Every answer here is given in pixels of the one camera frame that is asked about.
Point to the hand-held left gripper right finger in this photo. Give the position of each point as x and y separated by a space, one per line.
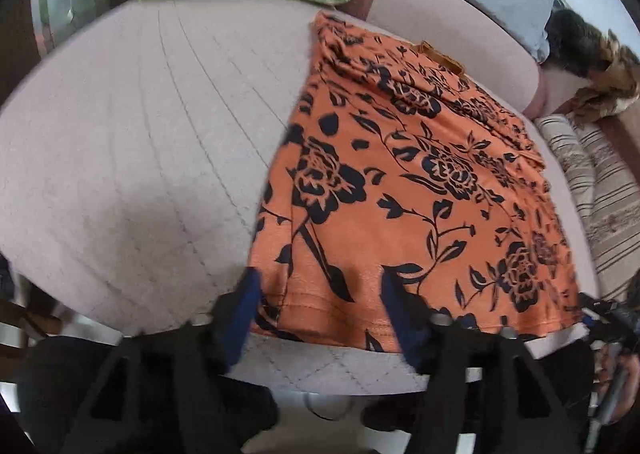
400 319

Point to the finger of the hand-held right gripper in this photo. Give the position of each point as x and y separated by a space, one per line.
597 309

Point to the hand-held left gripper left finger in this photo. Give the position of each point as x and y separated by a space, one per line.
246 314

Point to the orange black floral garment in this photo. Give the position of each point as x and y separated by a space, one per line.
400 194

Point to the person's right hand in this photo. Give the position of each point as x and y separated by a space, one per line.
607 364

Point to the beige striped cushion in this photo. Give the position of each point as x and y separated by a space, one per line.
600 194

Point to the person's black pants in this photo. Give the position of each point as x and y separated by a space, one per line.
45 364

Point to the white quilted mattress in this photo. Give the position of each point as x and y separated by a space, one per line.
125 133

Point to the brown patterned cloth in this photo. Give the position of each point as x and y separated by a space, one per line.
610 83

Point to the dark furry cloth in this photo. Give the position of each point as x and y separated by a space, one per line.
570 43

